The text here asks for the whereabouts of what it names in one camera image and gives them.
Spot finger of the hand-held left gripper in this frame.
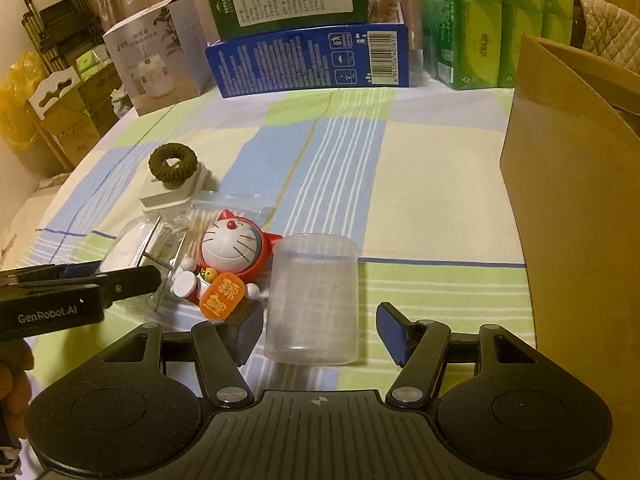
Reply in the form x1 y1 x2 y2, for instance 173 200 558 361
0 263 98 287
95 266 162 307

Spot beige quilted cushion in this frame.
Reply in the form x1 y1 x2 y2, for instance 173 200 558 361
572 0 640 61

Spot checkered blue green tablecloth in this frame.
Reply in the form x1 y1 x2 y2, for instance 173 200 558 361
0 85 538 396

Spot white humidifier box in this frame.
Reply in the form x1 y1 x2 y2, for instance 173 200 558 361
102 0 216 116

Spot large brown cardboard box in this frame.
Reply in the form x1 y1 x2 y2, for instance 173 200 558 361
499 33 640 461

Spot red white cat figurine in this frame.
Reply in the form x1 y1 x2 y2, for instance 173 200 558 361
171 208 284 320

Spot person's left hand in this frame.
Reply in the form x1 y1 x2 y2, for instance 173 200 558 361
0 340 35 443

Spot brown hair scrunchie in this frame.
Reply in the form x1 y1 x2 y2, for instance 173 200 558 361
148 143 199 183

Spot cream sheet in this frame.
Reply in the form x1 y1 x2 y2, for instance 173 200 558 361
0 172 76 271

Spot clear cotton swab bag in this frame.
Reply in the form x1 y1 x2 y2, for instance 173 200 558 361
172 190 277 261

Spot dark green product box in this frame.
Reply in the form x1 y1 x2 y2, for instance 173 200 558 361
201 0 371 41

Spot open brown cardboard carton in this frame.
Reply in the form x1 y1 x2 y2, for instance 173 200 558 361
75 72 121 136

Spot translucent plastic cup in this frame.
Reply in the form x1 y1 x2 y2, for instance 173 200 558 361
263 233 360 366

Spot clear plastic case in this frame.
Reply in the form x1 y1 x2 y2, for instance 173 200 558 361
100 215 188 311

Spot blue product box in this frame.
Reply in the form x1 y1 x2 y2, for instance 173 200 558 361
205 2 412 99

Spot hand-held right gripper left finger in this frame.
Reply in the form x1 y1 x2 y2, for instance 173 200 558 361
100 304 264 407

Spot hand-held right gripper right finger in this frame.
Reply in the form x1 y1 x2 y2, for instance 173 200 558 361
375 301 541 407

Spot stack of green tissue packets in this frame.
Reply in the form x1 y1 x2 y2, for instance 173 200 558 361
417 0 576 91

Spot dark folded rack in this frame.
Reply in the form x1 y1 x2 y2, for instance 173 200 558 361
20 0 108 81

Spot yellow plastic bag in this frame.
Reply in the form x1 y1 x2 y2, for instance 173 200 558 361
0 52 43 153

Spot pile of light green packs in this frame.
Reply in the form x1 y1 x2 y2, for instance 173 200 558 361
75 45 108 78

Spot small white box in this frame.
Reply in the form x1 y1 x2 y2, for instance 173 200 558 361
139 162 208 211

